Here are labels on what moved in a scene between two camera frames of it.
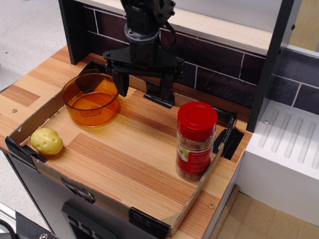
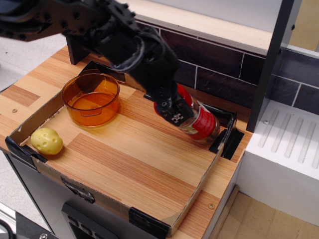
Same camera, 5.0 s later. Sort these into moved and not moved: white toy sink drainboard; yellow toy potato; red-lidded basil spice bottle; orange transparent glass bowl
Moved: red-lidded basil spice bottle
Not moved: white toy sink drainboard; orange transparent glass bowl; yellow toy potato
